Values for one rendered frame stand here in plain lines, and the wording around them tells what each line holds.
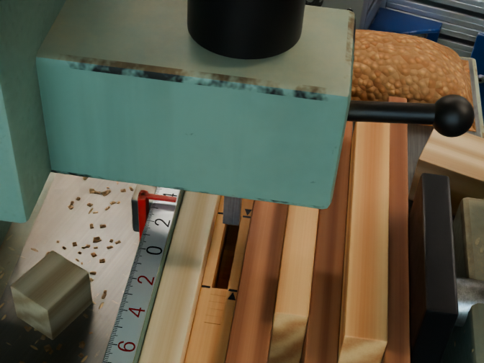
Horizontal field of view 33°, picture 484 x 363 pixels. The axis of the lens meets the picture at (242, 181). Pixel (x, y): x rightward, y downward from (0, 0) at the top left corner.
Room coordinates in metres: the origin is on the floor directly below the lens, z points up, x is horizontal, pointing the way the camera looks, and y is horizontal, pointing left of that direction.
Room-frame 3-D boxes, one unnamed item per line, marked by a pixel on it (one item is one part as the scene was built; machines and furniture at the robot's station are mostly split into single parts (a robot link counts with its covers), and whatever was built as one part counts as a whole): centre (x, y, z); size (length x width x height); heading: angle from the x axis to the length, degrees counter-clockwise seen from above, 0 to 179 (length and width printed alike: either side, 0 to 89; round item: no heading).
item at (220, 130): (0.31, 0.02, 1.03); 0.14 x 0.07 x 0.09; 85
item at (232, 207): (0.31, 0.00, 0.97); 0.01 x 0.01 x 0.05; 85
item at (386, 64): (0.51, -0.10, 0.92); 0.14 x 0.09 x 0.04; 85
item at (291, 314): (0.32, -0.04, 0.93); 0.16 x 0.02 x 0.06; 175
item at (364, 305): (0.30, -0.07, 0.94); 0.16 x 0.02 x 0.07; 175
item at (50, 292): (0.35, 0.13, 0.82); 0.04 x 0.03 x 0.03; 149
